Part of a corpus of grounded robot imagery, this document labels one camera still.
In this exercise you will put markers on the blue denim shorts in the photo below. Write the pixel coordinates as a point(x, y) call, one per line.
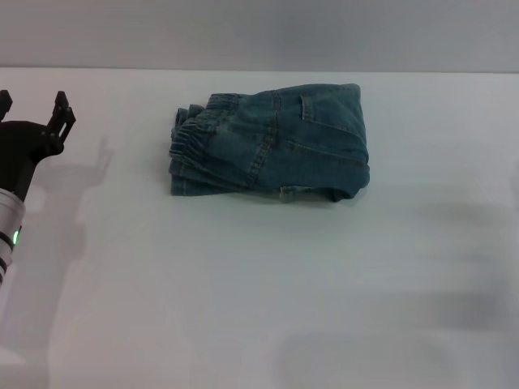
point(284, 150)

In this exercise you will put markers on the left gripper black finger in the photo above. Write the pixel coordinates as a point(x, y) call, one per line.
point(5, 105)
point(63, 117)

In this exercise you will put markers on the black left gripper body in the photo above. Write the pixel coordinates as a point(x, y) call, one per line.
point(20, 154)

